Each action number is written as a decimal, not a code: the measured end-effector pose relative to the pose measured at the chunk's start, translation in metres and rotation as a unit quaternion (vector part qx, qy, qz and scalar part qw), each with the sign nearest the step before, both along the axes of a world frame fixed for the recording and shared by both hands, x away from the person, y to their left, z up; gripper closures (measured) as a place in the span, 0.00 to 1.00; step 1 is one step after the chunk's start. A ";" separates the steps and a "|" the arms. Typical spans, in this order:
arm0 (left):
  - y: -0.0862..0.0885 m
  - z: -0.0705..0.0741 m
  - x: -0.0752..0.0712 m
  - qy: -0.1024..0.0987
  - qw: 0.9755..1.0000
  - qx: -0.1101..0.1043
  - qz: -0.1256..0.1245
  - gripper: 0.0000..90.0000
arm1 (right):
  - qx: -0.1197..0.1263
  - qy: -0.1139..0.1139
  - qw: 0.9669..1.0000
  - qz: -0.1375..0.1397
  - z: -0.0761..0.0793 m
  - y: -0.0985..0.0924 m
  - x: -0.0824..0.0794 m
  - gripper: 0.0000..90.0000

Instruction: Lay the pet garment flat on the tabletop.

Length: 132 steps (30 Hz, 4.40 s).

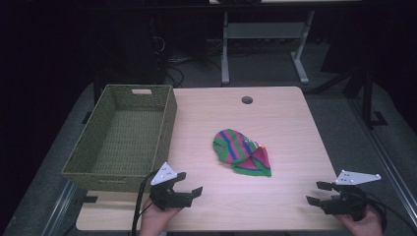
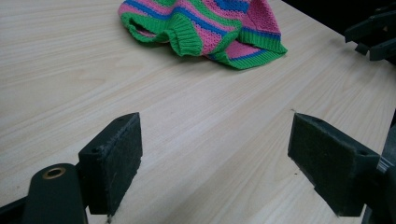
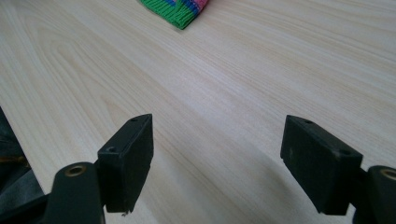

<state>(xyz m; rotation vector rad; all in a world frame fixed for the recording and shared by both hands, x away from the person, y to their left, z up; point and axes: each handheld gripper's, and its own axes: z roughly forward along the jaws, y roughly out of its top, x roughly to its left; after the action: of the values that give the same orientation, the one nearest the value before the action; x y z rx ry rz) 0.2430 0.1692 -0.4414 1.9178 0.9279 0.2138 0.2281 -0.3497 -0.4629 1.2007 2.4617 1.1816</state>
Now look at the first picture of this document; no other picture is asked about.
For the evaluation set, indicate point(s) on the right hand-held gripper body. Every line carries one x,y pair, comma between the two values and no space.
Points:
350,203

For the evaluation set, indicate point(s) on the striped knitted pet sweater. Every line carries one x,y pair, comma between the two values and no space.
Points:
239,150

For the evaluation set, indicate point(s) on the black computer tower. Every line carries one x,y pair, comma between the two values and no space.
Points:
137,59

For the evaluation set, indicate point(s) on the black metal stand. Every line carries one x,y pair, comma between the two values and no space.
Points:
367,98

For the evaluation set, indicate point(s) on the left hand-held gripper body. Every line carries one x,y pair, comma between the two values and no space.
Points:
170,200

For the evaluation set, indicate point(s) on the metal floor rail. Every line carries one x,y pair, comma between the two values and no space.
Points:
387,157
60,209

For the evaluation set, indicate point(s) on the person's left hand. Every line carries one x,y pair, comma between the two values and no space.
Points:
157,219

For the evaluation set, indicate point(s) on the green woven basket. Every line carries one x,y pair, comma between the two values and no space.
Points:
124,137

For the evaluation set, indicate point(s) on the person's right hand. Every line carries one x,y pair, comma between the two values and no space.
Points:
364,227

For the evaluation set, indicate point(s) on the grey metal frame desk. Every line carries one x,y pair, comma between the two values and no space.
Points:
262,31

